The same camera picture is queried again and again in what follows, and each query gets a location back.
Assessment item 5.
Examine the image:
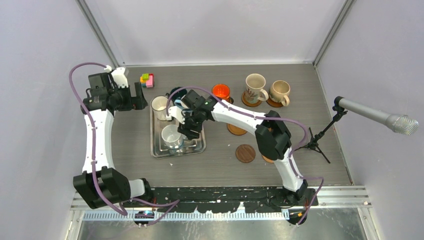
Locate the dark green mug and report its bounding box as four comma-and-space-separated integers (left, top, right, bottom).
169, 86, 189, 103

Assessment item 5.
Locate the small white cup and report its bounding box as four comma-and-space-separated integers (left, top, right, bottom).
161, 124, 184, 149

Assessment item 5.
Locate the metal tray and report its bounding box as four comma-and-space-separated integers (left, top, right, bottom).
150, 100, 206, 159

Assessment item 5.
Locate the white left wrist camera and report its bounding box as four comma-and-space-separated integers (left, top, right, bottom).
103, 65, 129, 89

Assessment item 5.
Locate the white mug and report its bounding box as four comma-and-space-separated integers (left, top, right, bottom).
150, 95, 168, 121

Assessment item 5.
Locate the black microphone tripod stand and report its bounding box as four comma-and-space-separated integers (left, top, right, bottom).
295, 105, 348, 164

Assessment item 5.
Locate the orange translucent cup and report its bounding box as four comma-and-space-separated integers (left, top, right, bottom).
212, 83, 234, 104

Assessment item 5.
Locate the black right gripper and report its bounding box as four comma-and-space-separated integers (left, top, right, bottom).
177, 109, 203, 141

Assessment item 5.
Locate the beige tall mug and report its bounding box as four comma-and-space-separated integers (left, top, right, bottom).
245, 73, 269, 104

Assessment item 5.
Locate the ringed wooden coaster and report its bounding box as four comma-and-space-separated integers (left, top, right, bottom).
266, 98, 283, 108
241, 92, 262, 108
226, 123, 247, 136

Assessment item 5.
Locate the colourful block puzzle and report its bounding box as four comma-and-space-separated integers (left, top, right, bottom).
139, 73, 155, 88

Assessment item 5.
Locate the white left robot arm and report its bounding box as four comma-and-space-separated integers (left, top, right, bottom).
73, 67, 154, 209

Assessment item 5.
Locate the light blue mug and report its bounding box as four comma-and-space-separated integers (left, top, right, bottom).
173, 99, 188, 110

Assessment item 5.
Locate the dark walnut coaster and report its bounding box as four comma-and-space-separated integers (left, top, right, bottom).
235, 144, 256, 163

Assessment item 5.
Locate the cream mug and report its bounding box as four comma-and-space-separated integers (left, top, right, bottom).
269, 80, 291, 107

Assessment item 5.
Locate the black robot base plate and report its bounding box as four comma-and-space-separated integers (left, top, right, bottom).
140, 186, 316, 214

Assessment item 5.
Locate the light wooden coaster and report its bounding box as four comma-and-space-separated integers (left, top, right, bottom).
262, 155, 274, 164

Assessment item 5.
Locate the grey microphone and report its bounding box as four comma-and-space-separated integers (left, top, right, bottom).
334, 96, 419, 136

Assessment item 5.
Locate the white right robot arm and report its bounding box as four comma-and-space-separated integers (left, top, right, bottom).
166, 89, 308, 205

